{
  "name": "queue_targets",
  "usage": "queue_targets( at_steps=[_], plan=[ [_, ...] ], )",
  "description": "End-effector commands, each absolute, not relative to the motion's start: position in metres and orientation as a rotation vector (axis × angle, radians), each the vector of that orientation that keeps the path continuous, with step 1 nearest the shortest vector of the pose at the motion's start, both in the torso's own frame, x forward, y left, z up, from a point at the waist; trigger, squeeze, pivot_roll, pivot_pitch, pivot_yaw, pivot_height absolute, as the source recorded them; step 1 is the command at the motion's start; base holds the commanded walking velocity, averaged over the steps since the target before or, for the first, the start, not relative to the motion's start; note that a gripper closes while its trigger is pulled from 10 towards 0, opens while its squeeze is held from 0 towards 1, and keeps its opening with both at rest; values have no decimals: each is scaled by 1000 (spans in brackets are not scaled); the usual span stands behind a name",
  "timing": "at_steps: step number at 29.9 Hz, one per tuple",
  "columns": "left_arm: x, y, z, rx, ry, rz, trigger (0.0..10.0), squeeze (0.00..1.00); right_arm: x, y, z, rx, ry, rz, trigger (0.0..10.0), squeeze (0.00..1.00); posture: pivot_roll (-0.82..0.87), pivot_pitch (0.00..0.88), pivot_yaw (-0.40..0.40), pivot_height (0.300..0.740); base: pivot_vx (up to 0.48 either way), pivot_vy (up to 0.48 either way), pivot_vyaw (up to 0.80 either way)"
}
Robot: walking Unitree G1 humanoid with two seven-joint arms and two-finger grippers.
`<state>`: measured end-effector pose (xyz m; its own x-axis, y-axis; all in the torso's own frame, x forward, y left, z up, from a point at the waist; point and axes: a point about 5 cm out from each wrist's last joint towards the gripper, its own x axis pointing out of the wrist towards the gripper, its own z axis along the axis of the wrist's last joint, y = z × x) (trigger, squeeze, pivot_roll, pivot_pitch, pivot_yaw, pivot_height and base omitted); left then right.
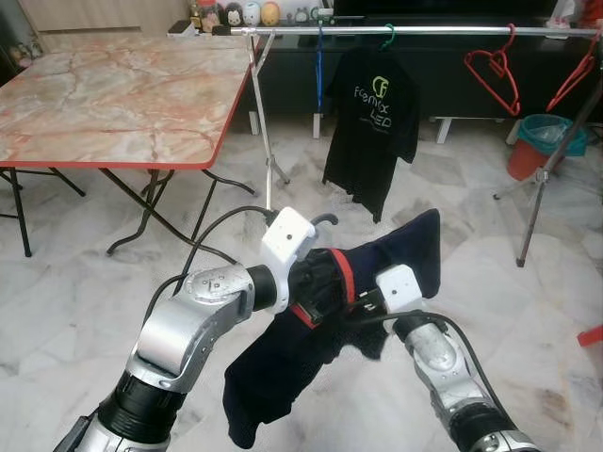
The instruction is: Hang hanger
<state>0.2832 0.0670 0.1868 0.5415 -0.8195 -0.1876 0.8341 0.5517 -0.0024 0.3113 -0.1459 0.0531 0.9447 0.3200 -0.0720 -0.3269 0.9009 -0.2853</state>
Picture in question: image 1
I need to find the light wooden cabinet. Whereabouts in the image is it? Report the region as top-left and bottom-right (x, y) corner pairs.
(19, 0), (194, 37)

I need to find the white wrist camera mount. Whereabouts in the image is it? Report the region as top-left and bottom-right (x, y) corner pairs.
(376, 265), (432, 314)
(260, 207), (318, 288)

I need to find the red plastic hanger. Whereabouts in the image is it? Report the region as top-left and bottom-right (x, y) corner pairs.
(463, 24), (522, 118)
(546, 38), (599, 114)

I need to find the navy garment with red stripes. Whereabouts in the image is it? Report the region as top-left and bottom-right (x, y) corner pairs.
(222, 208), (443, 449)

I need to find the steel clothes rack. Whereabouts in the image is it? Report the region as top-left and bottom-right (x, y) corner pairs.
(212, 24), (603, 267)

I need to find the blue wire hanger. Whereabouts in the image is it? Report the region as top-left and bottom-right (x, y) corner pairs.
(316, 25), (327, 114)

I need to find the black printed T-shirt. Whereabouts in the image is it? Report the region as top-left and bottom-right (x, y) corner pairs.
(322, 45), (422, 223)

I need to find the black round plush toy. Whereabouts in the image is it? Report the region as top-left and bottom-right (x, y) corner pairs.
(221, 3), (244, 27)

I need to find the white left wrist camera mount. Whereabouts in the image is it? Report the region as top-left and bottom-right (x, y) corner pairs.
(260, 207), (318, 288)

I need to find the black TV cabinet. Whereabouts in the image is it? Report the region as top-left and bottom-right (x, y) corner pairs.
(240, 14), (603, 121)

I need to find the red plastic bin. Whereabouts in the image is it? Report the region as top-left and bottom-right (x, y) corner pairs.
(507, 139), (552, 182)

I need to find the red plastic stool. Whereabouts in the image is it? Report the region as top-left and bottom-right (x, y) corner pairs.
(578, 325), (603, 347)

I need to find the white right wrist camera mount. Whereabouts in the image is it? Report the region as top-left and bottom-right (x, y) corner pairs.
(376, 265), (432, 314)

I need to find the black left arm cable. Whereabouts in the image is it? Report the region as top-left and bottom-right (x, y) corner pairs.
(143, 205), (279, 326)

